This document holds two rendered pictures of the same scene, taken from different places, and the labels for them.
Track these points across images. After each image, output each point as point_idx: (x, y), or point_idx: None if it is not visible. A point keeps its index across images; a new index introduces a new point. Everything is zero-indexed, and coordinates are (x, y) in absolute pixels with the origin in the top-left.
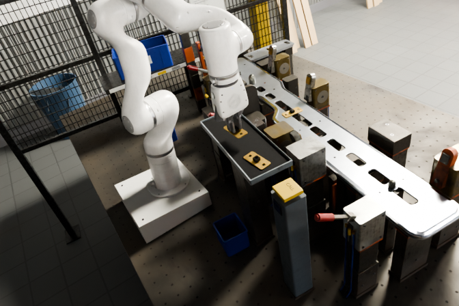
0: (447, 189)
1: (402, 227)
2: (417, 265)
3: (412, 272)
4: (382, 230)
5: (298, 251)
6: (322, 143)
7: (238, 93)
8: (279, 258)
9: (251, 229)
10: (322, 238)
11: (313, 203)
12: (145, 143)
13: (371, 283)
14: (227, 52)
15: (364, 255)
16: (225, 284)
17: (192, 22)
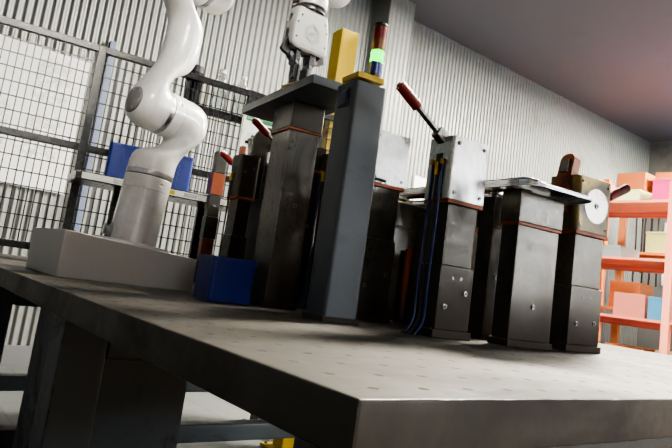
0: (571, 213)
1: (511, 178)
2: (535, 331)
3: (527, 341)
4: (482, 186)
5: (354, 190)
6: (400, 197)
7: (319, 31)
8: (299, 313)
9: (263, 272)
10: (378, 322)
11: (376, 234)
12: (136, 149)
13: (458, 322)
14: None
15: (453, 223)
16: (193, 301)
17: None
